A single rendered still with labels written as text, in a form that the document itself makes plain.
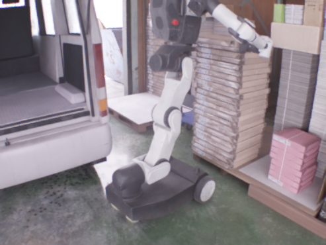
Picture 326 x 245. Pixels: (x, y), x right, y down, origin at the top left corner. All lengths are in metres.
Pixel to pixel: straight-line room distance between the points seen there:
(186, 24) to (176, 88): 0.41
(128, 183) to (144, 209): 0.19
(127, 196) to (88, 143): 0.44
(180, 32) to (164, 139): 0.68
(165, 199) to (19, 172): 0.93
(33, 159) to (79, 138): 0.34
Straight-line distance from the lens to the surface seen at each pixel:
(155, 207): 1.78
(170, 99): 1.76
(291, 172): 2.07
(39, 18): 3.55
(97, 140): 1.92
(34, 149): 1.78
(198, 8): 1.58
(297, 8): 2.32
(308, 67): 2.24
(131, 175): 1.72
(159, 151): 1.82
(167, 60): 1.67
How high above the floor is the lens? 1.24
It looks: 21 degrees down
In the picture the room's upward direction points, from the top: straight up
